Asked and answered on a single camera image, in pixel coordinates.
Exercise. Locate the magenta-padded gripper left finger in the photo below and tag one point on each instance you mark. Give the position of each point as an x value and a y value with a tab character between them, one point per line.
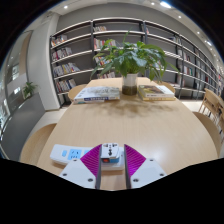
78	171

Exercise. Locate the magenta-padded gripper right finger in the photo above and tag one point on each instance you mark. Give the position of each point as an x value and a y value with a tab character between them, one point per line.
146	171

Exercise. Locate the small white charger block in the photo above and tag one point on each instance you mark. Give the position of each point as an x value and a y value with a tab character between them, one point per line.
110	151

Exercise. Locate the white power strip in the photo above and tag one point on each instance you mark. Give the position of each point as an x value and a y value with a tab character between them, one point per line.
66	155

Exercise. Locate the group of wooden slatted chairs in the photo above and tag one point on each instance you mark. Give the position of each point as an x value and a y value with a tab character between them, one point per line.
211	103

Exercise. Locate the small green potted plant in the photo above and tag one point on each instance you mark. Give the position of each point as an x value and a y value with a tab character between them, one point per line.
28	89

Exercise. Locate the green plant in white pot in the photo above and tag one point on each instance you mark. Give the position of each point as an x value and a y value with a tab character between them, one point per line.
131	60

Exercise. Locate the grey shelf unit with books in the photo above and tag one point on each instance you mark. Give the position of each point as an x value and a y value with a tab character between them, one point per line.
76	50

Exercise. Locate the group of ceiling lights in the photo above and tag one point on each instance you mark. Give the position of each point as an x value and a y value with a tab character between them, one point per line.
165	4

